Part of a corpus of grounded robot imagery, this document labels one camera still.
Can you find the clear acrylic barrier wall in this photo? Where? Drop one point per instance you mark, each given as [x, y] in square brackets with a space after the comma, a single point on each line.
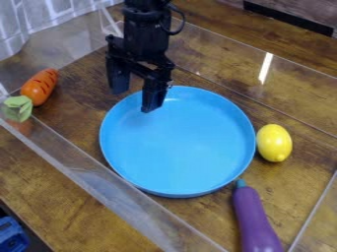
[55, 184]

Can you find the yellow toy lemon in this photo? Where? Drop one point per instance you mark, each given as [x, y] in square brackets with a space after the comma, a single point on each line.
[274, 143]

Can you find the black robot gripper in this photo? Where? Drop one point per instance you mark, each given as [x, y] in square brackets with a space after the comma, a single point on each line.
[139, 51]

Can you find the blue plastic object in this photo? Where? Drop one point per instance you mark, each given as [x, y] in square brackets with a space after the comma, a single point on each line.
[14, 239]

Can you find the white checkered curtain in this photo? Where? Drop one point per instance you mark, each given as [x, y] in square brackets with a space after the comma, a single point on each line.
[27, 16]

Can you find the purple toy eggplant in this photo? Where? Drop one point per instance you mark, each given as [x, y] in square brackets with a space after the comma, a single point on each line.
[258, 237]

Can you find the blue round plate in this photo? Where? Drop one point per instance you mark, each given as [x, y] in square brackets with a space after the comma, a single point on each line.
[182, 150]

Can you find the orange toy carrot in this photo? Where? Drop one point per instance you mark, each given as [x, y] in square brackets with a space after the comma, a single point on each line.
[35, 93]

